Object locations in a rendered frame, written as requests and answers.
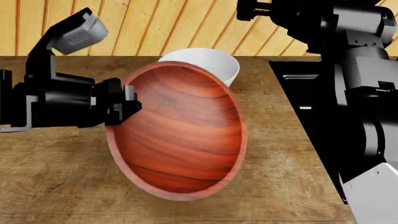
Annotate white bowl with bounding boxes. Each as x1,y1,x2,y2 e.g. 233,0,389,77
157,47,241,88

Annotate grey left gripper camera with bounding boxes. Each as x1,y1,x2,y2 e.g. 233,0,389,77
25,7,109,80

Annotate grey right gripper camera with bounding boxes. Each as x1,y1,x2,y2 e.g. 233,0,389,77
333,4,398,49

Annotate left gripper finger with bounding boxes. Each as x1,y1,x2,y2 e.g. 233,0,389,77
104,100,143,127
93,77,139,103

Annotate grey gripper camera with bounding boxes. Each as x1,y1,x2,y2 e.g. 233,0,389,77
25,7,109,80
333,4,398,49

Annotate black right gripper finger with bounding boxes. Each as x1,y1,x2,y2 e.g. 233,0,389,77
236,0,272,22

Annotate reddish wooden bowl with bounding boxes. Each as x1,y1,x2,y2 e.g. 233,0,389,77
105,60,249,202

